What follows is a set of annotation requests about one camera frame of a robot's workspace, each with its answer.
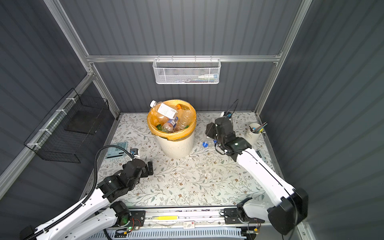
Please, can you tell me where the clear bottle white cap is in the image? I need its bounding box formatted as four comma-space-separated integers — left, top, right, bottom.
179, 110, 193, 130

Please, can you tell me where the black wire side basket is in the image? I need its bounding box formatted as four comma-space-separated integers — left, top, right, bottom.
24, 90, 110, 164

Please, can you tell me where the yellow tool on rail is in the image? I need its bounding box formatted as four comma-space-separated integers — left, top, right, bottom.
152, 216, 179, 221

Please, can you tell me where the white wire wall basket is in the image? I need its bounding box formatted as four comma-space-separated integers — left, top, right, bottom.
153, 60, 222, 85

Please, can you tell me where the wrist white camera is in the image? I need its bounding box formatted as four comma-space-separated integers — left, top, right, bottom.
130, 148, 140, 159
220, 111, 232, 118

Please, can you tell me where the white pencil cup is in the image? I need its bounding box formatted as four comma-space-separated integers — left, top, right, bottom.
245, 122, 268, 145

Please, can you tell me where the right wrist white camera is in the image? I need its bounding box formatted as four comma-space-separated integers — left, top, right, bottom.
220, 111, 232, 118

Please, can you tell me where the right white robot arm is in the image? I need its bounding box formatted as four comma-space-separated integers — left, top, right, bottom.
206, 117, 309, 236

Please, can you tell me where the green soda bottle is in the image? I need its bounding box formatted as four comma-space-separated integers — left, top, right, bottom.
156, 124, 163, 131

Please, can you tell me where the teal desk calculator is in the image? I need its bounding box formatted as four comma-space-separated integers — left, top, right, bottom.
105, 142, 128, 160

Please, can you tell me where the orange plastic bin liner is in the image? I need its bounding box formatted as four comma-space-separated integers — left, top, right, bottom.
147, 100, 197, 141

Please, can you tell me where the pepsi label clear bottle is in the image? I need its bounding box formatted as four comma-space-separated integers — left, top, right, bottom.
162, 117, 179, 133

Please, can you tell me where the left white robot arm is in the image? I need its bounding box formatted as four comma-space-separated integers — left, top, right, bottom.
20, 152, 154, 240

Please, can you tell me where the cream ribbed waste bin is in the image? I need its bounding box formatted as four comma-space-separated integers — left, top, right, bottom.
156, 132, 195, 159

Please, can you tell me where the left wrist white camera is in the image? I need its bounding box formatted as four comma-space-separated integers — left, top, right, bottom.
130, 148, 140, 159

